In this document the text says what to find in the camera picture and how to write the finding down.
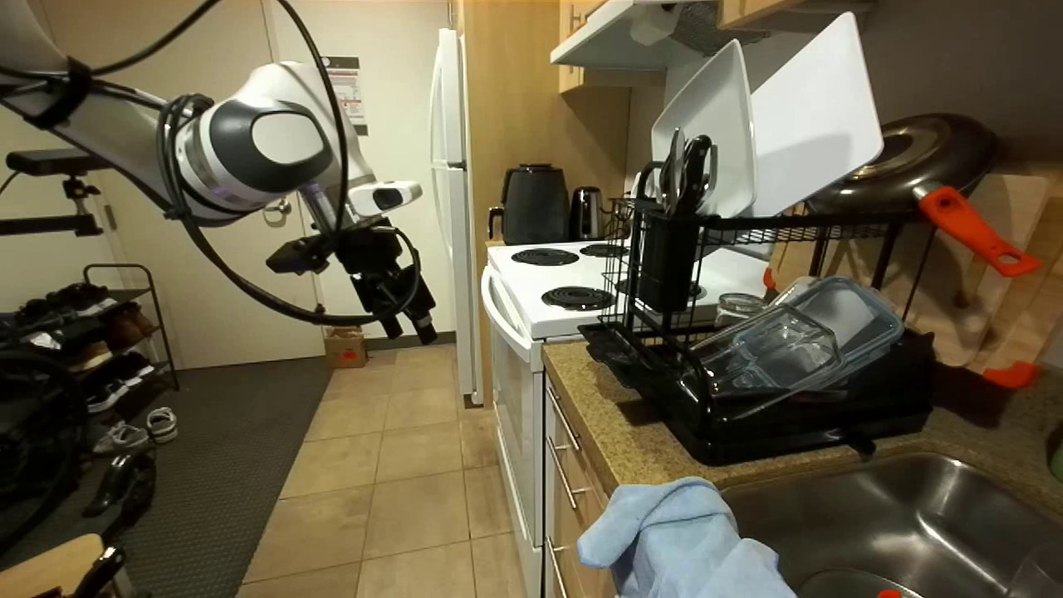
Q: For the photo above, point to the wooden drawer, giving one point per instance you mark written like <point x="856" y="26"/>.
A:
<point x="578" y="499"/>
<point x="565" y="444"/>

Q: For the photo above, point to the black electric kettle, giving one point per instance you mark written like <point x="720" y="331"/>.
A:
<point x="586" y="212"/>

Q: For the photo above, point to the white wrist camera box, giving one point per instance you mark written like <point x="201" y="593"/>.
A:
<point x="379" y="198"/>

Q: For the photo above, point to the black utensil caddy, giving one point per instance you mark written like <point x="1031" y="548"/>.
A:
<point x="672" y="225"/>

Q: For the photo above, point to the white refrigerator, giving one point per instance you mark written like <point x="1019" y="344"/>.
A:
<point x="452" y="193"/>

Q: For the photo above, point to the wooden top drawer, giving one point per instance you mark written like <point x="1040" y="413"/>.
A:
<point x="565" y="444"/>

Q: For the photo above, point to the light blue cloth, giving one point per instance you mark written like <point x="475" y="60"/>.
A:
<point x="678" y="540"/>

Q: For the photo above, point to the white electric stove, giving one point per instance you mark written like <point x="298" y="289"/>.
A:
<point x="536" y="295"/>

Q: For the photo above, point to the paper notice on door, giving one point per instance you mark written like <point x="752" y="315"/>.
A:
<point x="345" y="80"/>

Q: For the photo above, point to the small cardboard box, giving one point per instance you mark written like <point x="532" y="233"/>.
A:
<point x="345" y="345"/>

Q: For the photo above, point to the clear glass container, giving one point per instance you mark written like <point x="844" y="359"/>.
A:
<point x="803" y="344"/>

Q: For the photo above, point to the black pan orange handle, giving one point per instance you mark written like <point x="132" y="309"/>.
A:
<point x="931" y="160"/>

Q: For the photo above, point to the range hood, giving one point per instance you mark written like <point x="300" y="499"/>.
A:
<point x="640" y="33"/>

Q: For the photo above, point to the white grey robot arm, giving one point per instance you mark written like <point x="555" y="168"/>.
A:
<point x="218" y="160"/>

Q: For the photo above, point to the lower wooden drawer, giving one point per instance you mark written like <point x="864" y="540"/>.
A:
<point x="578" y="499"/>

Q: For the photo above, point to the black shoe rack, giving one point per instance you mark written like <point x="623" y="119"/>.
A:
<point x="111" y="335"/>

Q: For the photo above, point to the stainless steel sink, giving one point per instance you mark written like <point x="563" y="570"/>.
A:
<point x="917" y="527"/>

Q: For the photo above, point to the black dish drying rack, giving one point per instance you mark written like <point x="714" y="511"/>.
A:
<point x="651" y="351"/>

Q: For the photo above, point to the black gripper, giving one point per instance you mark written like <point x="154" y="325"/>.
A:
<point x="371" y="258"/>

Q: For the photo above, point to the large white square plate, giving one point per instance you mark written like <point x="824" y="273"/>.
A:
<point x="814" y="117"/>

